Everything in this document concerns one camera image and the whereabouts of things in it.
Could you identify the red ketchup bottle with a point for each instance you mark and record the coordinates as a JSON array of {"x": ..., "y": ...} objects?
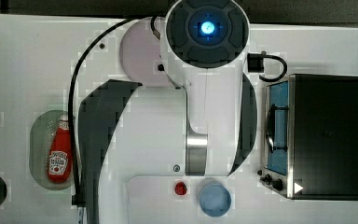
[{"x": 59, "y": 157}]

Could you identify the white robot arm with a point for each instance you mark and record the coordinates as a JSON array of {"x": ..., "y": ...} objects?
[{"x": 194, "y": 127}]

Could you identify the green oval strainer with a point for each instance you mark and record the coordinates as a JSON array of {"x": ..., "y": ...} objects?
[{"x": 41, "y": 136}]

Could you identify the grey round plate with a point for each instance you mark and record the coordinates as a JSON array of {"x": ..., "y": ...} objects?
[{"x": 140, "y": 58}]

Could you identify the small red strawberry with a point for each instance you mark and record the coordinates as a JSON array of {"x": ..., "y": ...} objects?
[{"x": 180, "y": 189}]

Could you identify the blue bowl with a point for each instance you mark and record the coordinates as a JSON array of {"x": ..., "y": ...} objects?
[{"x": 215, "y": 200}]

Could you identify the black toaster oven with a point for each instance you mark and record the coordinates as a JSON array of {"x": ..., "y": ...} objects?
[{"x": 311, "y": 138}]

